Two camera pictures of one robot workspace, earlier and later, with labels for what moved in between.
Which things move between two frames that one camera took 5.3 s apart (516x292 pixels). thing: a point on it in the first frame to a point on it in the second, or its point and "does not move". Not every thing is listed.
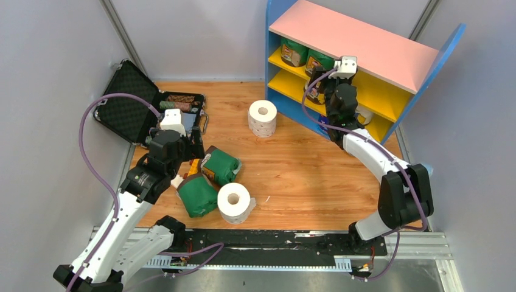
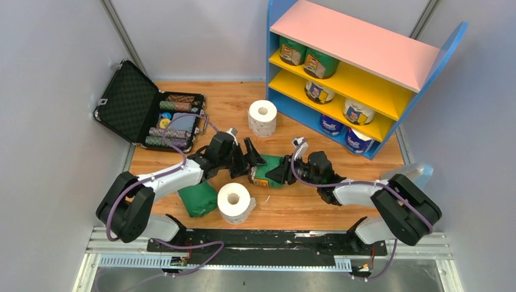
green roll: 315,59 does not move
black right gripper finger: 317,72 to 283,173
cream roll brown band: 364,116 does not move
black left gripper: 193,150 to 252,159
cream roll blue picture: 316,93 does not move
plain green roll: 293,54 does not move
